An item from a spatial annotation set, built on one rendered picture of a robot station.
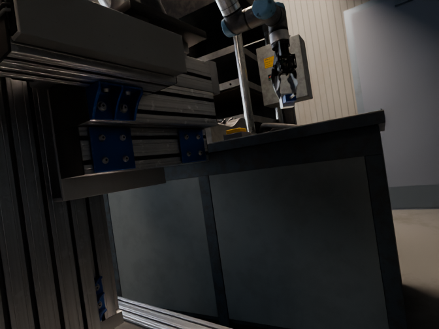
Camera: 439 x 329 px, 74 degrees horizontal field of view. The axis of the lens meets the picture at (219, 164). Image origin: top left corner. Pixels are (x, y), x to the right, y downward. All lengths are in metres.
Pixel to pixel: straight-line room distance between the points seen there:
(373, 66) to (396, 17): 0.48
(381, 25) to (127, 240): 3.11
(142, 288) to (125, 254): 0.19
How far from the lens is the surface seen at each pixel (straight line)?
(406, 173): 3.44
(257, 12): 1.17
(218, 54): 2.25
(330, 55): 3.72
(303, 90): 1.99
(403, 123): 3.43
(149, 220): 1.45
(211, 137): 1.21
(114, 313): 0.88
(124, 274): 1.68
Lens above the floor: 0.71
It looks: level
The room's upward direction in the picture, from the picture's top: 8 degrees counter-clockwise
